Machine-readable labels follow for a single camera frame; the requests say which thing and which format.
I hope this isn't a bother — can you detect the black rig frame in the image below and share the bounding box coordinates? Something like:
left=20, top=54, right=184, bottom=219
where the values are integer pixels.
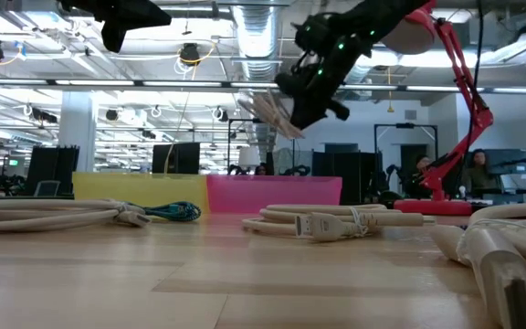
left=373, top=122, right=439, bottom=185
left=226, top=117, right=265, bottom=175

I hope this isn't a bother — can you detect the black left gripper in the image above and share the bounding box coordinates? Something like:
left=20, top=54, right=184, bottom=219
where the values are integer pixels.
left=102, top=0, right=173, bottom=28

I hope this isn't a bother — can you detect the yellow plastic tray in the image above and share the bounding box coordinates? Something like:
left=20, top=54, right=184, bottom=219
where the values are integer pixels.
left=71, top=172, right=210, bottom=214

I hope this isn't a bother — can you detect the white usb cable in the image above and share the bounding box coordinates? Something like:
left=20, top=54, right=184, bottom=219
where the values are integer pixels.
left=429, top=202, right=526, bottom=329
left=241, top=203, right=437, bottom=243
left=0, top=198, right=153, bottom=235

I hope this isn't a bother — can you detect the thin black cable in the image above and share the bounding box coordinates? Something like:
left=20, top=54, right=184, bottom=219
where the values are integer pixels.
left=465, top=0, right=486, bottom=156

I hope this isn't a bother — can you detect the black monitor back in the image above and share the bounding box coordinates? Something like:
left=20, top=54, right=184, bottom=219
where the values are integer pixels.
left=25, top=145, right=81, bottom=196
left=152, top=142, right=201, bottom=175

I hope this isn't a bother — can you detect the silver air duct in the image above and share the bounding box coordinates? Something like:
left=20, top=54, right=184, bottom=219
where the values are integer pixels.
left=231, top=3, right=285, bottom=83

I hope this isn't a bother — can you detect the black partition panel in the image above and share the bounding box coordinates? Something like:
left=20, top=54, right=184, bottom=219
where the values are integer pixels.
left=311, top=151, right=384, bottom=205

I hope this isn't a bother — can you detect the pink plastic tray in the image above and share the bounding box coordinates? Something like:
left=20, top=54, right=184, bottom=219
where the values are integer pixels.
left=205, top=175, right=343, bottom=214

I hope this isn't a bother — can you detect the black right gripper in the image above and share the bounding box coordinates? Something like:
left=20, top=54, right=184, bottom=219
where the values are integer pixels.
left=289, top=75, right=351, bottom=132

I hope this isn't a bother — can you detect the teal braided cable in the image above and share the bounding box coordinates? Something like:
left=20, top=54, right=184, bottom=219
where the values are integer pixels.
left=128, top=200, right=203, bottom=224

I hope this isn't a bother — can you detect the red desk lamp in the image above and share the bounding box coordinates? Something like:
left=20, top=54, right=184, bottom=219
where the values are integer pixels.
left=380, top=0, right=495, bottom=217

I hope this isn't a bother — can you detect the white building column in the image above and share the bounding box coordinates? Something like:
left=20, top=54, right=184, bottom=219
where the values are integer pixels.
left=58, top=90, right=99, bottom=173

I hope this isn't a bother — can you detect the white lampshade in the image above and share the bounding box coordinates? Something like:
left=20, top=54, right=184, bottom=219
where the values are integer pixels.
left=237, top=145, right=262, bottom=168

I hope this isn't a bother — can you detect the grey display screen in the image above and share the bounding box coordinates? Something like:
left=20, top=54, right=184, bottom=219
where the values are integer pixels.
left=470, top=148, right=526, bottom=177

